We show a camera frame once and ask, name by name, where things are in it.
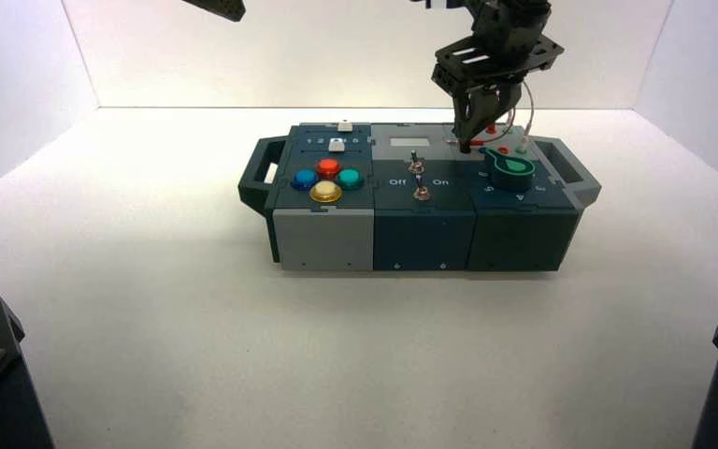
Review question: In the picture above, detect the yellow dome push button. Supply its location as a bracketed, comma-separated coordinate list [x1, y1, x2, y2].
[309, 180, 344, 205]

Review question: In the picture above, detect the green dome push button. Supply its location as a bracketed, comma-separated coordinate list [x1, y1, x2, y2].
[336, 168, 366, 191]

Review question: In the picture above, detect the modular control box with handles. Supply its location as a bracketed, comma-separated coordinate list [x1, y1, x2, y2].
[237, 122, 602, 274]

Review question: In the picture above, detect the blue dome push button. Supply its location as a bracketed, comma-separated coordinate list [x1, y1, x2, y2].
[291, 168, 320, 192]

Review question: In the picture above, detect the green rotary selector knob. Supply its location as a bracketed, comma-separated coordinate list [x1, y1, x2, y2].
[481, 146, 536, 192]

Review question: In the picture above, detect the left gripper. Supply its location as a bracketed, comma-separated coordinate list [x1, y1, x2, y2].
[182, 0, 248, 22]

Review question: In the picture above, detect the white banana plug wire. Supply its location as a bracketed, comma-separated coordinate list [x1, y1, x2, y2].
[506, 79, 537, 154]

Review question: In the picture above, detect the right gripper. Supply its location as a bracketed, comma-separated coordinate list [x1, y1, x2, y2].
[430, 32, 566, 152]

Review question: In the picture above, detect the red banana plug wire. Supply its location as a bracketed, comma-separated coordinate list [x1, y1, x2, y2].
[471, 105, 519, 147]

